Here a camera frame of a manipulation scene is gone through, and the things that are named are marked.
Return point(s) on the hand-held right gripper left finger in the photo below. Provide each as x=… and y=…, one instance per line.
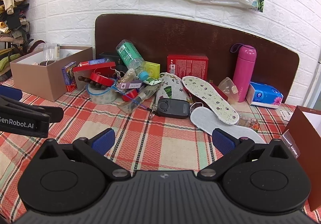
x=104, y=141

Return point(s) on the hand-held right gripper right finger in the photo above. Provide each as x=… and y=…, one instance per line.
x=223, y=141

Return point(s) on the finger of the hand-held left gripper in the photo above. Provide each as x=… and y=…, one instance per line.
x=30, y=113
x=10, y=93

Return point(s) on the pinkish brown cardboard box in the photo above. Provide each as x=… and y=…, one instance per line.
x=42, y=81

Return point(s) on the small blue plastic racket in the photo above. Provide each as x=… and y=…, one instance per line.
x=89, y=91

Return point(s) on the white insole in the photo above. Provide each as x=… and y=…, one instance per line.
x=208, y=120

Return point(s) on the clear candy packet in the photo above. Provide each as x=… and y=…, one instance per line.
x=250, y=122

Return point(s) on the clear patterned tape roll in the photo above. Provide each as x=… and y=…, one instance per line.
x=102, y=97

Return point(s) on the floral print insole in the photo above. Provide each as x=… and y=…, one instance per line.
x=210, y=97

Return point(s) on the red plaid tablecloth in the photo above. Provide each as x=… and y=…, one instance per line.
x=150, y=143

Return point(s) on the brown striped pouch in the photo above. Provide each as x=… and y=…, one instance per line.
x=46, y=63

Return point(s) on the clear packet with brush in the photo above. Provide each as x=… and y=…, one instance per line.
x=135, y=102

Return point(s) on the dark red box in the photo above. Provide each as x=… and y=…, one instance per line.
x=219, y=90

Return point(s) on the pink clear plastic cup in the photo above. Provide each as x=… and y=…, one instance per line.
x=227, y=88

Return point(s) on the red tape roll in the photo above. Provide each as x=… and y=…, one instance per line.
x=130, y=95
x=100, y=78

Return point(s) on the blue playing card box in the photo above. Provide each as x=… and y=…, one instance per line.
x=69, y=76

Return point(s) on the black key fob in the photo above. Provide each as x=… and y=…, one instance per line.
x=173, y=108

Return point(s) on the brown wooden massager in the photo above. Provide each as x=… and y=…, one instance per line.
x=86, y=81

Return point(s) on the blue tissue pack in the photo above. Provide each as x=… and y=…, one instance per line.
x=265, y=95

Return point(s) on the pile of folded clothes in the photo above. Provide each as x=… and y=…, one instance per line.
x=13, y=26

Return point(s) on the white card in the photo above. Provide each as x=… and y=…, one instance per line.
x=286, y=115

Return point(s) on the pink thermos bottle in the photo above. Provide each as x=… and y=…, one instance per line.
x=244, y=73

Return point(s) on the grey leaf print pouch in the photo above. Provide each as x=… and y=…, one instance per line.
x=170, y=88

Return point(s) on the flat red gift box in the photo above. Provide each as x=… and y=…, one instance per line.
x=96, y=66

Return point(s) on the brown paper box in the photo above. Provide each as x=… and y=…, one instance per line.
x=306, y=138

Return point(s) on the red carton box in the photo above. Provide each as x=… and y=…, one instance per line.
x=188, y=66

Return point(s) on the black box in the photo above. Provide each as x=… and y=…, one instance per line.
x=106, y=56

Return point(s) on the yellow-green small box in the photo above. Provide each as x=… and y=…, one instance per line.
x=153, y=68

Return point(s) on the green labelled clear bottle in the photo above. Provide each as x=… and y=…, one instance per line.
x=129, y=54

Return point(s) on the dark brown wooden headboard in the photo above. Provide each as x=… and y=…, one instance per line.
x=200, y=38

